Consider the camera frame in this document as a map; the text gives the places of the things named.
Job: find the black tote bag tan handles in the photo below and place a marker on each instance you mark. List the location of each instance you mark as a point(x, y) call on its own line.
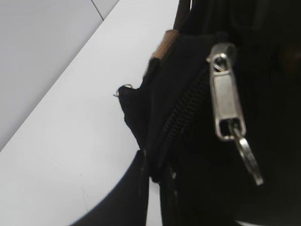
point(203, 180)

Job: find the silver metal zipper pull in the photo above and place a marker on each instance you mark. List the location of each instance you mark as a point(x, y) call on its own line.
point(228, 115)

